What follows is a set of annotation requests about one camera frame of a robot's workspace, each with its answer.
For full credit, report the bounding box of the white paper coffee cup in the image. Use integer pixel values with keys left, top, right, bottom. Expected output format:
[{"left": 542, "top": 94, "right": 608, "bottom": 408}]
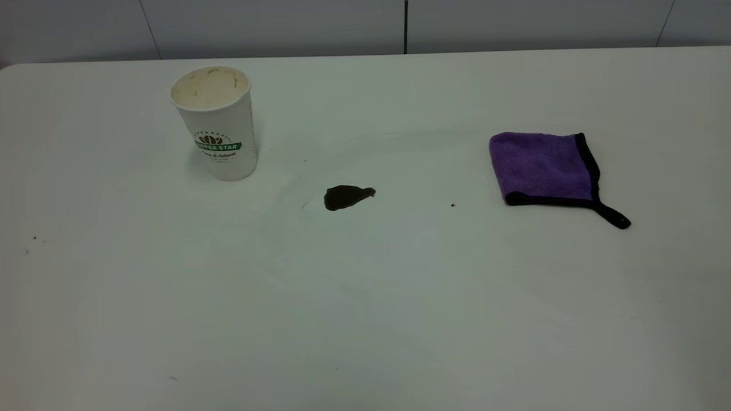
[{"left": 170, "top": 65, "right": 259, "bottom": 182}]

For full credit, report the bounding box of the dark brown coffee spill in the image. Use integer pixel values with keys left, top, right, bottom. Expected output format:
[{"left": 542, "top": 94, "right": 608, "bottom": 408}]
[{"left": 324, "top": 185, "right": 376, "bottom": 211}]

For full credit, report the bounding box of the purple microfiber cloth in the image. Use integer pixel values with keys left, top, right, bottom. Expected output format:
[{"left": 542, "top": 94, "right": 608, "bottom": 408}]
[{"left": 489, "top": 132, "right": 632, "bottom": 230}]

